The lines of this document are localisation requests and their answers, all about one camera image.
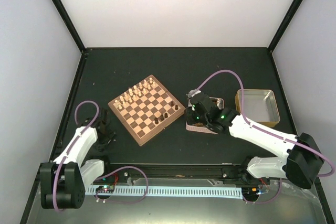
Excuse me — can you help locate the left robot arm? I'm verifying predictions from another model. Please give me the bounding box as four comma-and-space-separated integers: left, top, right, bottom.
40, 109, 116, 210

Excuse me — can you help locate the white chess pieces group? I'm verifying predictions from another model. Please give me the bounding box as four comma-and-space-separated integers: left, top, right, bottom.
113, 77, 158, 110

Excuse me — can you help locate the black frame post right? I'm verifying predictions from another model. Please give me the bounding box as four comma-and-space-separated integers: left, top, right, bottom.
267, 0, 303, 53

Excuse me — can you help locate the light blue cable duct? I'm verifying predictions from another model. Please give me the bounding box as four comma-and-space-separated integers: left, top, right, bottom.
85, 185, 243, 199

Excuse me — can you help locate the black frame post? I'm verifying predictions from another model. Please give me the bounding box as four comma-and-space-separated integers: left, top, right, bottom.
51, 0, 86, 53
267, 0, 303, 53

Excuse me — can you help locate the gold metal tin lid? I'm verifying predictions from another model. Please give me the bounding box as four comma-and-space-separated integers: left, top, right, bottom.
243, 89, 280, 127

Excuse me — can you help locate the black frame post left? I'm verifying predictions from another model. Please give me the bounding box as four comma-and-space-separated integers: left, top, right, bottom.
51, 0, 86, 53

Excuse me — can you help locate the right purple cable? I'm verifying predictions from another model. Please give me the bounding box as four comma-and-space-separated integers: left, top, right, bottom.
195, 69, 336, 205

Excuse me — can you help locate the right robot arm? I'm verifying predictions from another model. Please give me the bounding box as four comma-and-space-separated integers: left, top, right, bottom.
185, 90, 324, 189

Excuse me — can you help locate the pink metal tin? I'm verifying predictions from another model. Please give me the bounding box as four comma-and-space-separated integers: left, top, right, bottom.
186, 97, 224, 134

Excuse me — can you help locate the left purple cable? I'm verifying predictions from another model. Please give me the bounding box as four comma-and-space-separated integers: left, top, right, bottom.
52, 100, 100, 212

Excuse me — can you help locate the wooden chess board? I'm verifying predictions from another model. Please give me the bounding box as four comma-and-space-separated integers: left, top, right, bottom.
108, 74, 185, 146

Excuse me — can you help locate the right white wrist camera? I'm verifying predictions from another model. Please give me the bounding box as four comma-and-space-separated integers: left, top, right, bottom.
187, 89, 201, 99

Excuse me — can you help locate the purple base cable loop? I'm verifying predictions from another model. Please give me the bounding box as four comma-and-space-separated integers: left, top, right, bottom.
94, 166, 149, 205

